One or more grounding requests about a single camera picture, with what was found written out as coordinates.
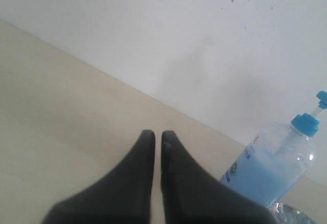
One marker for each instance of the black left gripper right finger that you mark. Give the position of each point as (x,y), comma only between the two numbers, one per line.
(191,195)

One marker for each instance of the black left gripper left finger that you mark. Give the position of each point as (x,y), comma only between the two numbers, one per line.
(121,196)

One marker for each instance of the blue liquid pump bottle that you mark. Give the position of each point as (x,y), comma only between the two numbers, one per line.
(276,158)

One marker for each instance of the round steel plate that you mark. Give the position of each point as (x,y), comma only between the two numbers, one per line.
(285,214)

